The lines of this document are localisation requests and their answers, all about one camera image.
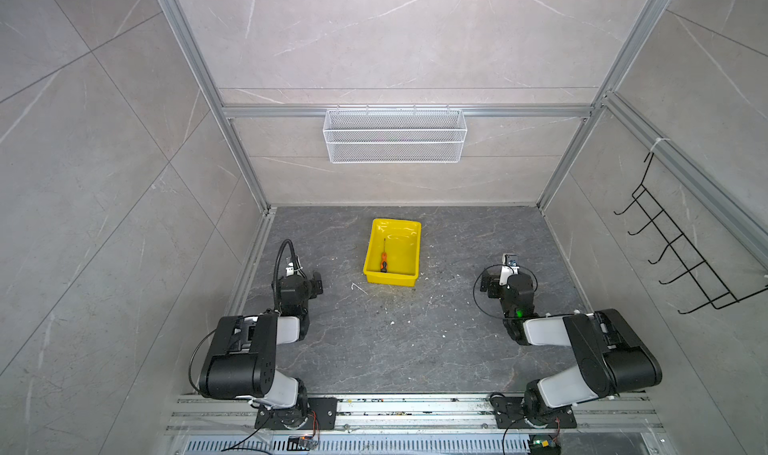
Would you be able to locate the white wire mesh basket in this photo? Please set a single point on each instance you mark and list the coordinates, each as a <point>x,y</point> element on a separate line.
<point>413,135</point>

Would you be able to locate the black wire hook rack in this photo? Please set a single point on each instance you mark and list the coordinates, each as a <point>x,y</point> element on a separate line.
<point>678,246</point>

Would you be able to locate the orange black screwdriver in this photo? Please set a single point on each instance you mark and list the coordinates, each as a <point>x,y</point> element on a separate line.
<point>384,257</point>

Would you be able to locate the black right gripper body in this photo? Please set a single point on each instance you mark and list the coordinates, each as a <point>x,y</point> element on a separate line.
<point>497,291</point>

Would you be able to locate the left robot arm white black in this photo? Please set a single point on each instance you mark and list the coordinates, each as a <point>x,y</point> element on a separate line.
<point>241,360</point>

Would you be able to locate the yellow plastic bin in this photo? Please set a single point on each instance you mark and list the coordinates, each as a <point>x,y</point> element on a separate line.
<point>403,249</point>

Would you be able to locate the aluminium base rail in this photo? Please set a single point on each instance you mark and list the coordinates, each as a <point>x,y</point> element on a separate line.
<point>417,423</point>

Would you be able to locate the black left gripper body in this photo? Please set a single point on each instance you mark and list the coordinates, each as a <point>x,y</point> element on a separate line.
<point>311,287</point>

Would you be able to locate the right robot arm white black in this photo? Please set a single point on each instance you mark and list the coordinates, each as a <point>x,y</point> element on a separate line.
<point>610,358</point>

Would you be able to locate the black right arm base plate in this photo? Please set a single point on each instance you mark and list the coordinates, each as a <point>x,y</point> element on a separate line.
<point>515,412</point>

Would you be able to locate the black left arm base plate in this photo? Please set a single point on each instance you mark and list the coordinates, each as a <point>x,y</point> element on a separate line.
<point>312,413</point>

